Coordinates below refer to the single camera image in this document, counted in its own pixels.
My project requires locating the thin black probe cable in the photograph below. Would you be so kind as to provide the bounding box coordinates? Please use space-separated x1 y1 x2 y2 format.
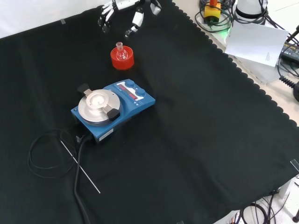
28 128 81 179

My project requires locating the pale board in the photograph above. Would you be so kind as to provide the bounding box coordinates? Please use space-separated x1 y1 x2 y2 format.
224 20 290 68

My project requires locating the clear round-bottom glass flask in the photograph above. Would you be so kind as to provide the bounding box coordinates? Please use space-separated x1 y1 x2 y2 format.
116 42 128 60

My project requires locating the dark green cable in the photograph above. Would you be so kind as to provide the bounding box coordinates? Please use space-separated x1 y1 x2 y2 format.
194 0 234 34

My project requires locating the yellow stop button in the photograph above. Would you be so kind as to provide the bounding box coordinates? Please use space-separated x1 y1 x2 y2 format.
204 0 222 25

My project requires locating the thin steel probe rod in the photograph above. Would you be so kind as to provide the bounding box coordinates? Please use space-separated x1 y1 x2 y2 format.
60 139 101 194

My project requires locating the thick black power cable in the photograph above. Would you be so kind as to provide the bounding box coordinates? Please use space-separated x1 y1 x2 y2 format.
73 134 92 224

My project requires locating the black round device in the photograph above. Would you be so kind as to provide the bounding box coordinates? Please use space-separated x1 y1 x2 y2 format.
292 81 299 103

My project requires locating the black coiled cable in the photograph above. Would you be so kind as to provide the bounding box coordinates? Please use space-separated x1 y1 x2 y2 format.
278 75 296 89

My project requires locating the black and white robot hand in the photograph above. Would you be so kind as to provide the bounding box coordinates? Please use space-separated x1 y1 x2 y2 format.
98 0 162 38

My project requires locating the clear tape strip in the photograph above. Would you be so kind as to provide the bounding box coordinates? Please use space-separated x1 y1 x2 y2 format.
290 159 299 174

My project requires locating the orange flask support ring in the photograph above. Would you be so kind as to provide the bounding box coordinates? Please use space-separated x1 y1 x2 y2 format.
110 46 135 70

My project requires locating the blue-base heater with steel plate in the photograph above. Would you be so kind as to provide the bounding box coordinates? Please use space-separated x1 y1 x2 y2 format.
71 78 156 144

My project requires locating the black bench cloth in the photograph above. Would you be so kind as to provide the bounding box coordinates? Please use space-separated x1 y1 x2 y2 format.
0 0 299 224

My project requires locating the black looped floor cable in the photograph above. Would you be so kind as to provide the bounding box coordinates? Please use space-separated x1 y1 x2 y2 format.
240 202 270 224

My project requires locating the black power adapter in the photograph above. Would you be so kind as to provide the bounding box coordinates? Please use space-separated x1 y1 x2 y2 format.
280 41 299 63

